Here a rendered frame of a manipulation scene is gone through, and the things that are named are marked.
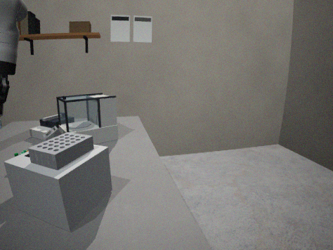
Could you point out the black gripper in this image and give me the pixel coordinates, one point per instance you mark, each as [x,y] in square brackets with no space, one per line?
[6,68]

